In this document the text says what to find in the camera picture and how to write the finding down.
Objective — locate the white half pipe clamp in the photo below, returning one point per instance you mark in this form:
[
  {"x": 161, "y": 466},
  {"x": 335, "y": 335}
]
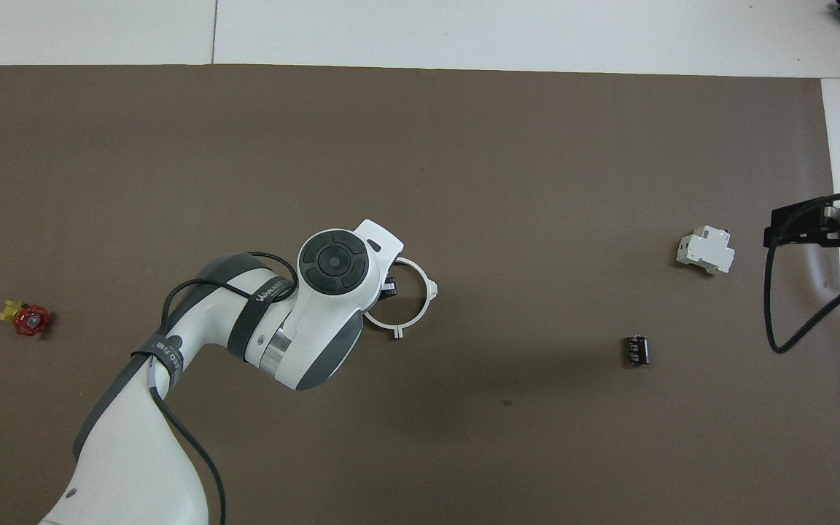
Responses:
[
  {"x": 426, "y": 306},
  {"x": 380, "y": 321}
]

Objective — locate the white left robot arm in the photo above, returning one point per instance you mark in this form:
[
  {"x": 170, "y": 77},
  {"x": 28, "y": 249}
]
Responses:
[{"x": 128, "y": 452}]

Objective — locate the white circuit breaker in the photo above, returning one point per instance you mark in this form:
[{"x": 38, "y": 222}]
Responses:
[{"x": 704, "y": 251}]

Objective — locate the brown table mat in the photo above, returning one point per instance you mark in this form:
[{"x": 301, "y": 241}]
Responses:
[{"x": 537, "y": 146}]

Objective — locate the small black terminal block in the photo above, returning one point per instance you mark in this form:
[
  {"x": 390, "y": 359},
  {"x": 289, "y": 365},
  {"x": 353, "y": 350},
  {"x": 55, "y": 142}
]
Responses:
[{"x": 636, "y": 351}]

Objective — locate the red handwheel brass valve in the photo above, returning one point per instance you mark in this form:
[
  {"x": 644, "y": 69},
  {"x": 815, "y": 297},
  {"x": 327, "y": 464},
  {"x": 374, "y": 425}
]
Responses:
[{"x": 30, "y": 321}]

